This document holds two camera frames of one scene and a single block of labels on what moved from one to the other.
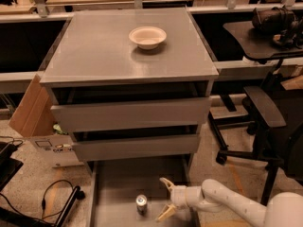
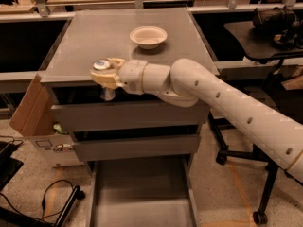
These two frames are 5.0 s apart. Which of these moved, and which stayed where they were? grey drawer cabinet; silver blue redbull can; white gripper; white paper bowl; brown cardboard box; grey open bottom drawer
Moved: white gripper; silver blue redbull can
Stayed: grey drawer cabinet; brown cardboard box; white paper bowl; grey open bottom drawer
